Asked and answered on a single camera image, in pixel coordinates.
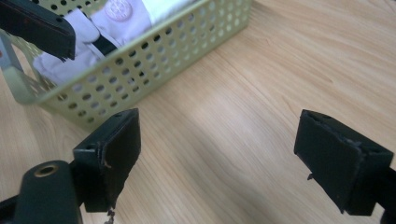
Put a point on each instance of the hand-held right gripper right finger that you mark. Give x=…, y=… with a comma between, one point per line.
x=339, y=165

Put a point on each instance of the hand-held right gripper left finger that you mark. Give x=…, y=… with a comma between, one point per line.
x=106, y=161

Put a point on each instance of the lavender glove white back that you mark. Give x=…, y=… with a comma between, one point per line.
x=124, y=21

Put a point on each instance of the pale green plastic basket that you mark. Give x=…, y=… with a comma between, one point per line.
x=155, y=62

